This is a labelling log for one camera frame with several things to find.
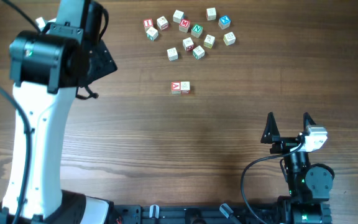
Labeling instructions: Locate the blue X letter block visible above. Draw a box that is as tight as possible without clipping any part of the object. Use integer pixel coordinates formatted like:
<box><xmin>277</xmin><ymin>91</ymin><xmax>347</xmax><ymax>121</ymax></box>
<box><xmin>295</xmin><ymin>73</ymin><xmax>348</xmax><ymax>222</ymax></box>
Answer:
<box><xmin>218</xmin><ymin>15</ymin><xmax>231</xmax><ymax>29</ymax></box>

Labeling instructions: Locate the yellow-sided picture block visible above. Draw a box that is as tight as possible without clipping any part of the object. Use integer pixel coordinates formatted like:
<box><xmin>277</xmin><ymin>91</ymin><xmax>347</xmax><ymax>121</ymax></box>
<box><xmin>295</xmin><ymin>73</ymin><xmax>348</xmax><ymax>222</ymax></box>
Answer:
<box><xmin>203</xmin><ymin>34</ymin><xmax>215</xmax><ymax>49</ymax></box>

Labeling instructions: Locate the plain wooden block top right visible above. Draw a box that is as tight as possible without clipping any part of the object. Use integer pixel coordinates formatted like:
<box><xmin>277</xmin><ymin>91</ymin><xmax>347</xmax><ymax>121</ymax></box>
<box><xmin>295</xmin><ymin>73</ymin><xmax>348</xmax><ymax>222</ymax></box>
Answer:
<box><xmin>206</xmin><ymin>7</ymin><xmax>217</xmax><ymax>21</ymax></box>

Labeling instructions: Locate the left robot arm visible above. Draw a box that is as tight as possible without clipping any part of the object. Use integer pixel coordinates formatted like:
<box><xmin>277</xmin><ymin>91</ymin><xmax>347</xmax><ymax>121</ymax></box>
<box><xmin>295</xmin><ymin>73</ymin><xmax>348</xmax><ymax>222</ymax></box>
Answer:
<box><xmin>0</xmin><ymin>0</ymin><xmax>117</xmax><ymax>223</ymax></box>

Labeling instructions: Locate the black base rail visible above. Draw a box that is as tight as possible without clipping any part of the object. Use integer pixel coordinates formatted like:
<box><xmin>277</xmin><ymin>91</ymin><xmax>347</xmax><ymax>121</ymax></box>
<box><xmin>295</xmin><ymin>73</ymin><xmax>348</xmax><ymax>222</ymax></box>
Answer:
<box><xmin>104</xmin><ymin>203</ymin><xmax>333</xmax><ymax>224</ymax></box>

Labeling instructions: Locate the teal-sided picture block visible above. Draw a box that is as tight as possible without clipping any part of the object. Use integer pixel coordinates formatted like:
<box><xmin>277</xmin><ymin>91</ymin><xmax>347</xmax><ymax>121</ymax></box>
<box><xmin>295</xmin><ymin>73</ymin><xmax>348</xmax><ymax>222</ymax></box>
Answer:
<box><xmin>146</xmin><ymin>27</ymin><xmax>158</xmax><ymax>41</ymax></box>

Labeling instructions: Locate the red-sided picture block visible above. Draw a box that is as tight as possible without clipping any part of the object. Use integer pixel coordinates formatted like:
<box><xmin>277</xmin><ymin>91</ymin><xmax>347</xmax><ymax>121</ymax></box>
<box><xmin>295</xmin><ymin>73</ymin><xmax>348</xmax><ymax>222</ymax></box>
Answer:
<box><xmin>157</xmin><ymin>16</ymin><xmax>169</xmax><ymax>30</ymax></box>

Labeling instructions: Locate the red I letter block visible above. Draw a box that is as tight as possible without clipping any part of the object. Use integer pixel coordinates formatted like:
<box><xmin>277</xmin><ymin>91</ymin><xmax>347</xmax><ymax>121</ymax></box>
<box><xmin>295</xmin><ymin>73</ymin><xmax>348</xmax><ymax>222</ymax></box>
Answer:
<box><xmin>143</xmin><ymin>19</ymin><xmax>154</xmax><ymax>31</ymax></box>

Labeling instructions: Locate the dark red sided block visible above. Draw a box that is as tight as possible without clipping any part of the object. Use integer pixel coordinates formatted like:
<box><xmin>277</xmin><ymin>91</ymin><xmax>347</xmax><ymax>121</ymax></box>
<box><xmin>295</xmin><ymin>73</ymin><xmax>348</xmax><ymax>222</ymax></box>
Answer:
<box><xmin>180</xmin><ymin>81</ymin><xmax>191</xmax><ymax>94</ymax></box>

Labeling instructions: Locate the red A letter block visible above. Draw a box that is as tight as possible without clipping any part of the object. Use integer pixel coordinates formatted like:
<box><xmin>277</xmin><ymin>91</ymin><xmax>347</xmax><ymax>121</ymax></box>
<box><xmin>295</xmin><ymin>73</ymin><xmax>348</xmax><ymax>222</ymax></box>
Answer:
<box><xmin>171</xmin><ymin>82</ymin><xmax>181</xmax><ymax>94</ymax></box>

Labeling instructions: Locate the plain wooden picture block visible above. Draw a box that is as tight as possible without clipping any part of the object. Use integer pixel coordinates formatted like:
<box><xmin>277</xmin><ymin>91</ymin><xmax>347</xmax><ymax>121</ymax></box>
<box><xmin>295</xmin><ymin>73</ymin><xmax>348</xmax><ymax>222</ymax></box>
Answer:
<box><xmin>167</xmin><ymin>47</ymin><xmax>178</xmax><ymax>61</ymax></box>

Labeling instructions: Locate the yellow-sided block right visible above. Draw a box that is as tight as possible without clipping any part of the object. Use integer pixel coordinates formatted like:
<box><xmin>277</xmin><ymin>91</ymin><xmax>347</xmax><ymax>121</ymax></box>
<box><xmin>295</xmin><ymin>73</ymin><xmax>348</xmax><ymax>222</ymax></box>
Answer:
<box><xmin>223</xmin><ymin>32</ymin><xmax>236</xmax><ymax>46</ymax></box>

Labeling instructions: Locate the green-sided picture block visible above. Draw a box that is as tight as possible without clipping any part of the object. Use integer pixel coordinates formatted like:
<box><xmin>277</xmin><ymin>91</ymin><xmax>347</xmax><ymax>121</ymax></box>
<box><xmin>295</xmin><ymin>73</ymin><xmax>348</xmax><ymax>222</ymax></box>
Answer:
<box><xmin>193</xmin><ymin>45</ymin><xmax>205</xmax><ymax>60</ymax></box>

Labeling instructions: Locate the plain top block blue side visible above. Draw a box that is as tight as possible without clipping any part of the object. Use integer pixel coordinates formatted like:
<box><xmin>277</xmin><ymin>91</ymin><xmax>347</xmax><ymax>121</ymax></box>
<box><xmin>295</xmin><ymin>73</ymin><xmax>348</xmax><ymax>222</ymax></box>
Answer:
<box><xmin>173</xmin><ymin>10</ymin><xmax>185</xmax><ymax>23</ymax></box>

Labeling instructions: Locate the red M letter block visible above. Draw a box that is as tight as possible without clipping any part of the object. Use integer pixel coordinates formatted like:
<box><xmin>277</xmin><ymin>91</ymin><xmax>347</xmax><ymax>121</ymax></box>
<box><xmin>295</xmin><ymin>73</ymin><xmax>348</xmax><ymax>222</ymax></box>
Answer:
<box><xmin>178</xmin><ymin>19</ymin><xmax>190</xmax><ymax>33</ymax></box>

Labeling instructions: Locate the red O sided block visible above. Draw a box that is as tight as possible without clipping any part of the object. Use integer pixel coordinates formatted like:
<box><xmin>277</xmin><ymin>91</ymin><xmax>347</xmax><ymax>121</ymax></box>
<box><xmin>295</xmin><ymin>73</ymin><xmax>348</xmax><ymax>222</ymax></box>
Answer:
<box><xmin>183</xmin><ymin>37</ymin><xmax>195</xmax><ymax>51</ymax></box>

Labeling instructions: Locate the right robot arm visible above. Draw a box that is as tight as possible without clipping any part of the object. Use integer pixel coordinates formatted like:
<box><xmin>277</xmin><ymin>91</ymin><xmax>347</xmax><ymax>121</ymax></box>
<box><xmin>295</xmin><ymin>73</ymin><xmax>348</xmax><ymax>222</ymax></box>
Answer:
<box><xmin>261</xmin><ymin>112</ymin><xmax>335</xmax><ymax>224</ymax></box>

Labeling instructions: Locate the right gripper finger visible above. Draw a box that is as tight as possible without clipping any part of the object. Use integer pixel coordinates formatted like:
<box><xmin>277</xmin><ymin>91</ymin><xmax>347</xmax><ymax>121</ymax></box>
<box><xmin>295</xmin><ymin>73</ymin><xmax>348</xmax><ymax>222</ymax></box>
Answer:
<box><xmin>260</xmin><ymin>112</ymin><xmax>281</xmax><ymax>144</ymax></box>
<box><xmin>303</xmin><ymin>112</ymin><xmax>316</xmax><ymax>129</ymax></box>

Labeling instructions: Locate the green N letter block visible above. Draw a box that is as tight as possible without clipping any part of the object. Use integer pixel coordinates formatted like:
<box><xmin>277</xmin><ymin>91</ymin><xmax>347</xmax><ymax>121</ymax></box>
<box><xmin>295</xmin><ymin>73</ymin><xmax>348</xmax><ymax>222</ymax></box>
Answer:
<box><xmin>191</xmin><ymin>24</ymin><xmax>203</xmax><ymax>38</ymax></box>

